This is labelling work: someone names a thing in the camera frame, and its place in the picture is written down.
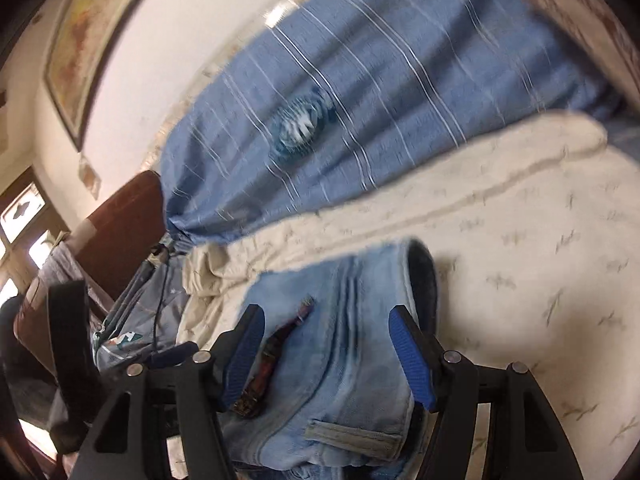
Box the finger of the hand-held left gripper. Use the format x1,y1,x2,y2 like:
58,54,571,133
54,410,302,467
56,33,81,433
147,341,200,368

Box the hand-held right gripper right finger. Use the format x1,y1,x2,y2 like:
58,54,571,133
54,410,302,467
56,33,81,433
387,305,586,480

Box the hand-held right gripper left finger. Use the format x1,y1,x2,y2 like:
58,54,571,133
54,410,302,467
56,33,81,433
65,304,266,480

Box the light blue denim pants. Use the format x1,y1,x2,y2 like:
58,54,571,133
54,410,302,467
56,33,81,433
217,240,441,480

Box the grey star print bag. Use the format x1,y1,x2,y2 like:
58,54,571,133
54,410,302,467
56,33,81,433
90,252,193,376

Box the brown wooden headboard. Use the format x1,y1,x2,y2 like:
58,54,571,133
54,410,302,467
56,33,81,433
15,170,168,361

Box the cream floral blanket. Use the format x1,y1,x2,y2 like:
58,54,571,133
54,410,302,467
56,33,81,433
165,110,640,480

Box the blue striped bed cloth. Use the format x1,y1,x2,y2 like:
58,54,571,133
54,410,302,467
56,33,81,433
160,0,626,248

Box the beige striped pillow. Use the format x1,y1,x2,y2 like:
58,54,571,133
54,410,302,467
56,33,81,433
502,0,636,111

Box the black cable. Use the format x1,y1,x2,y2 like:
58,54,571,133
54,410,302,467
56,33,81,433
150,242,173,356

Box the wooden frame window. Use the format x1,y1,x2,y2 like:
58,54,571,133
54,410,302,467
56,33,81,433
0,167,66,306

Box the wall socket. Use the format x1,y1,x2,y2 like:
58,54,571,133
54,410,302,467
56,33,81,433
77,155,103,201

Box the framed wall picture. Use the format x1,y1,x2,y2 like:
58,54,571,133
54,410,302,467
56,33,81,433
42,0,173,153

